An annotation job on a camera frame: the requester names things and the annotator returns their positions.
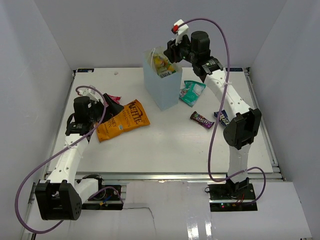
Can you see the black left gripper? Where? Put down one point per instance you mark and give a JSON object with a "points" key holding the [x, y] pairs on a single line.
{"points": [[113, 108]]}

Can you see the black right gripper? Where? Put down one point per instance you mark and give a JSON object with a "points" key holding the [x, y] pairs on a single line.
{"points": [[173, 51]]}

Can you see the pink candy wrapper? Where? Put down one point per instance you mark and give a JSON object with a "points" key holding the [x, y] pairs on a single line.
{"points": [[116, 98]]}

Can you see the yellow green snack bag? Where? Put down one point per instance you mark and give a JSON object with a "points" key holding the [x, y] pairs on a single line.
{"points": [[163, 66]]}

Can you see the orange Kettle chips bag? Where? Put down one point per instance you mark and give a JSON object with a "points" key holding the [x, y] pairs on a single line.
{"points": [[132, 117]]}

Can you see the brown purple M&M's packet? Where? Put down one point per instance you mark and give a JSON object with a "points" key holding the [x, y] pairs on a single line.
{"points": [[201, 120]]}

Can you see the blue Kettle chips bag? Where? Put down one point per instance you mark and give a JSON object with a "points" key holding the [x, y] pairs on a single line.
{"points": [[223, 119]]}

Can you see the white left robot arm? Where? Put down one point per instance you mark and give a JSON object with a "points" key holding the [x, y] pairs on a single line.
{"points": [[61, 196]]}

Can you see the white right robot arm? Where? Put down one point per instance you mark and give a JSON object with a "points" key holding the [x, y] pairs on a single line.
{"points": [[244, 121]]}

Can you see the light blue paper bag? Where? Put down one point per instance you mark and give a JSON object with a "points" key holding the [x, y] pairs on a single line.
{"points": [[164, 91]]}

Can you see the white front cover paper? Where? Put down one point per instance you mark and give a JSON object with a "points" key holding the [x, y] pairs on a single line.
{"points": [[181, 211]]}

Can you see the teal snack packet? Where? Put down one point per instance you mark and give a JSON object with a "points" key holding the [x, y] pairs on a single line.
{"points": [[191, 92]]}

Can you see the blue label sticker left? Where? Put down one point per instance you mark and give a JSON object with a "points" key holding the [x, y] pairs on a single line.
{"points": [[85, 70]]}

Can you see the blue label sticker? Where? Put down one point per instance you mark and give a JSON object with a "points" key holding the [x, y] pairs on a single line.
{"points": [[85, 70], [235, 69]]}

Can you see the blue label sticker right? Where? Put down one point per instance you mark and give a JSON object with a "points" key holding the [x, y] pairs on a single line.
{"points": [[235, 69]]}

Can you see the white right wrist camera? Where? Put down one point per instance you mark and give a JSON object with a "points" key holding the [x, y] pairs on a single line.
{"points": [[179, 29]]}

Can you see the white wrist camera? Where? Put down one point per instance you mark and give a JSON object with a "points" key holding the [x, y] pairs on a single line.
{"points": [[87, 92], [179, 29]]}

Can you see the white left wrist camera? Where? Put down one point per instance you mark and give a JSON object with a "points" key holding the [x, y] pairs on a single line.
{"points": [[87, 92]]}

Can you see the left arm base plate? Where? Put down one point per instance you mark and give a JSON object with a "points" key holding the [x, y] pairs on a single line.
{"points": [[107, 200]]}

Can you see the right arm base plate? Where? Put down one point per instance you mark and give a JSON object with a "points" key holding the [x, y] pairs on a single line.
{"points": [[220, 200]]}

